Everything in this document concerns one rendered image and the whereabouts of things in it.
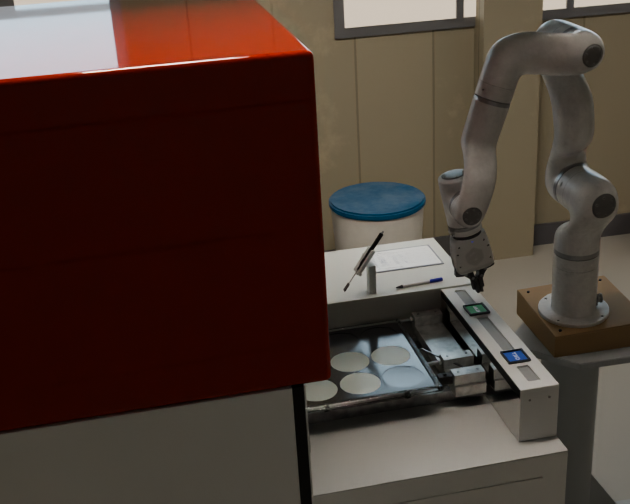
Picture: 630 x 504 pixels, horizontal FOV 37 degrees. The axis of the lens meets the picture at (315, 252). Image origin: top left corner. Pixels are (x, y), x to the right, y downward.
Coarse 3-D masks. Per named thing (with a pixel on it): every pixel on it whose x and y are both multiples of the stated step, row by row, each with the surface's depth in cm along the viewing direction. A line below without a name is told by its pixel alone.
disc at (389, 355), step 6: (378, 348) 246; (384, 348) 246; (390, 348) 246; (396, 348) 245; (402, 348) 245; (372, 354) 243; (378, 354) 243; (384, 354) 243; (390, 354) 243; (396, 354) 243; (402, 354) 242; (408, 354) 242; (378, 360) 240; (384, 360) 240; (390, 360) 240; (396, 360) 240; (402, 360) 240
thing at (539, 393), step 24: (456, 288) 262; (480, 336) 237; (504, 336) 236; (504, 360) 225; (528, 384) 215; (552, 384) 214; (528, 408) 215; (552, 408) 217; (528, 432) 218; (552, 432) 219
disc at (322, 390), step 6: (306, 384) 232; (312, 384) 231; (318, 384) 231; (324, 384) 231; (330, 384) 231; (306, 390) 229; (312, 390) 229; (318, 390) 229; (324, 390) 229; (330, 390) 228; (336, 390) 228; (306, 396) 227; (312, 396) 226; (318, 396) 226; (324, 396) 226; (330, 396) 226
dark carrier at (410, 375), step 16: (336, 336) 253; (352, 336) 253; (368, 336) 252; (384, 336) 252; (400, 336) 251; (336, 352) 245; (368, 352) 244; (368, 368) 237; (384, 368) 236; (400, 368) 236; (416, 368) 236; (336, 384) 231; (384, 384) 230; (400, 384) 229; (416, 384) 229; (432, 384) 228; (336, 400) 224
